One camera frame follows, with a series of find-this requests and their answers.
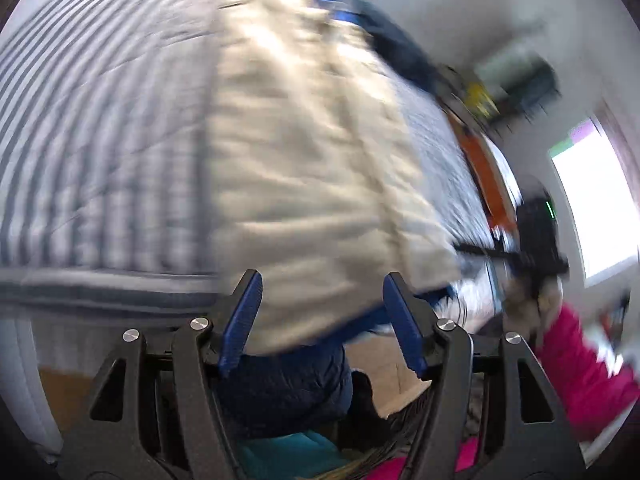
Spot window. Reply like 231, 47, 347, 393
550, 117, 640, 281

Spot yellow box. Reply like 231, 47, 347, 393
465, 82, 498, 116

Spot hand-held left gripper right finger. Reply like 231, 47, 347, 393
382, 271, 586, 480

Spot blue and cream jacket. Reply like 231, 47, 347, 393
210, 0, 466, 438

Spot dark hanging clothes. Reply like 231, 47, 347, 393
505, 55, 558, 116

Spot person's right hand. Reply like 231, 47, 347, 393
502, 277, 563, 341

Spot black clothes rack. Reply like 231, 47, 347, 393
470, 20, 561, 126

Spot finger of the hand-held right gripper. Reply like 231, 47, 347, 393
452, 240, 521, 267

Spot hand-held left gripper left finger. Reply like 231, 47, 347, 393
60, 269, 263, 480

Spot teal cloth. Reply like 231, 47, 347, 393
235, 430, 351, 480

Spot orange covered stool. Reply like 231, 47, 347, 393
445, 110, 518, 231

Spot blue white striped quilt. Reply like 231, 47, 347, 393
0, 0, 501, 311

